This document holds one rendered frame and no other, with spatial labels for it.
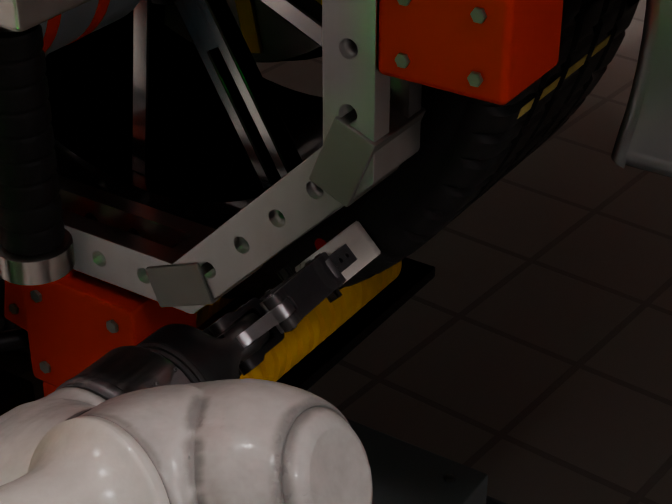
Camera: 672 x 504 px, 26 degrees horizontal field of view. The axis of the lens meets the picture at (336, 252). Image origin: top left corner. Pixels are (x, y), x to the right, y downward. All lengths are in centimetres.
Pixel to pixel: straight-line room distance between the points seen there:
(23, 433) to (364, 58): 31
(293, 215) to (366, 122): 10
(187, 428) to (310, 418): 6
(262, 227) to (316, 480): 39
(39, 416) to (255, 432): 19
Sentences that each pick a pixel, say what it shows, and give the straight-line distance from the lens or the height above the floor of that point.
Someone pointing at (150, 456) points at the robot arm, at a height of 77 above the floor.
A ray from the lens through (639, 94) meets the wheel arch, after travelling 94.
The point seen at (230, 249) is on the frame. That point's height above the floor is 65.
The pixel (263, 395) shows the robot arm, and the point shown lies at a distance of 67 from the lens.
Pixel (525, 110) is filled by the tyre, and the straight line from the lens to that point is 101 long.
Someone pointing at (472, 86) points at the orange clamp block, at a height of 82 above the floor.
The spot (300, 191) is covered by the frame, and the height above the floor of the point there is 72.
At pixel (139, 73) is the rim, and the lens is 118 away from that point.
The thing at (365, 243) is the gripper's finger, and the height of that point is 64.
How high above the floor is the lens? 118
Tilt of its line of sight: 31 degrees down
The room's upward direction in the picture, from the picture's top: straight up
